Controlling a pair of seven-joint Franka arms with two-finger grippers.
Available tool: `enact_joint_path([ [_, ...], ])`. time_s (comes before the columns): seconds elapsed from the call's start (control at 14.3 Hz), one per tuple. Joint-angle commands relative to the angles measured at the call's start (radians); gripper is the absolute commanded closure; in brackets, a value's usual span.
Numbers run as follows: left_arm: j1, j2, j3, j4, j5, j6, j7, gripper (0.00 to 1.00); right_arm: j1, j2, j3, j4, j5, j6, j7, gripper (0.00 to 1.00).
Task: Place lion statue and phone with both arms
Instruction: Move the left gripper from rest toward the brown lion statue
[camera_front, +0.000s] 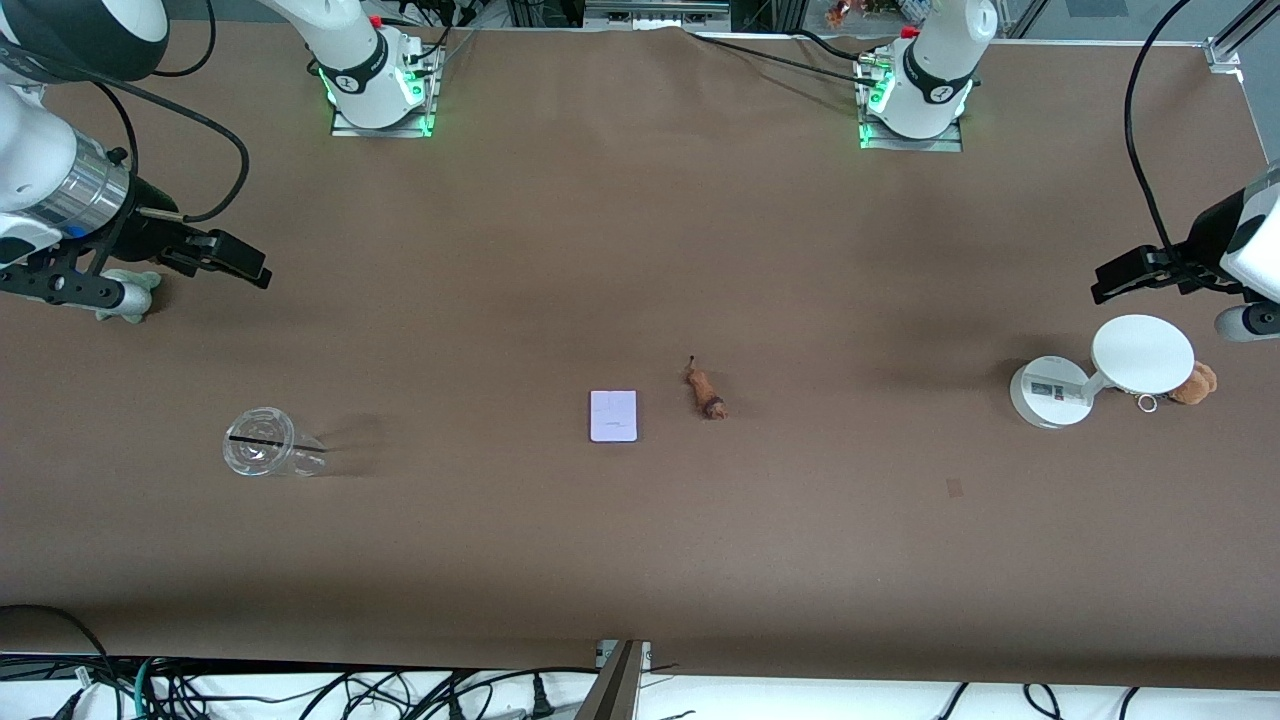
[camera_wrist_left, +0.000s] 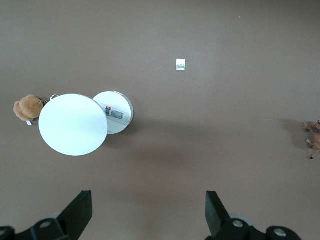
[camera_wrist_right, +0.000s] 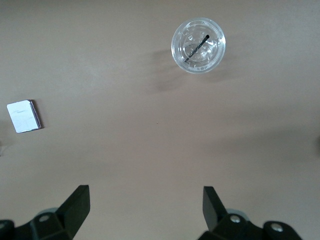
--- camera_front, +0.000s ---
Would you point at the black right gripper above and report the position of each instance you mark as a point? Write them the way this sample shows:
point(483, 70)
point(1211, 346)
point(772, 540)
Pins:
point(150, 228)

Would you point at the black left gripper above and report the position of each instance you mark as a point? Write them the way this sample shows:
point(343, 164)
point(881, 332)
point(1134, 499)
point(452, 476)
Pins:
point(1208, 240)

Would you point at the brown lion statue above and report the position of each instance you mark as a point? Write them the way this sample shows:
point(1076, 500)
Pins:
point(706, 392)

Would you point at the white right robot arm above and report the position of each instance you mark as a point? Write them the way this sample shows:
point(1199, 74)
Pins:
point(30, 150)

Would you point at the green plush toy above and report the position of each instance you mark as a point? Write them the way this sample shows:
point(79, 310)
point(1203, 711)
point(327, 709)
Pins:
point(125, 315)

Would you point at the clear plastic cup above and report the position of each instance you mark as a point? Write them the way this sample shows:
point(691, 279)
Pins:
point(265, 445)

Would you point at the orange toy figure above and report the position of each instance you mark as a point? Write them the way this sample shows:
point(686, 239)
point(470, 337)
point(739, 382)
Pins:
point(838, 12)

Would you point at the white rectangular card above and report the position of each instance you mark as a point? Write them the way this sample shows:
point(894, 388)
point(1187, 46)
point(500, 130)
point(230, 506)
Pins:
point(613, 416)

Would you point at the silver metal box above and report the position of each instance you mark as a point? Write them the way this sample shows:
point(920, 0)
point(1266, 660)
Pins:
point(655, 12)

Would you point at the black power plug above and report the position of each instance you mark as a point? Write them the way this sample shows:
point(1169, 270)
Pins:
point(541, 700)

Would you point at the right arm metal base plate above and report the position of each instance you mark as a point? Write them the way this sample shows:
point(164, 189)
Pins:
point(345, 125)

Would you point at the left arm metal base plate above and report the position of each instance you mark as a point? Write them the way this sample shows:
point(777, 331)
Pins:
point(945, 145)

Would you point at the aluminium frame profile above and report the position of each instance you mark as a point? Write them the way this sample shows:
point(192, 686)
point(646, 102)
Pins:
point(1235, 35)

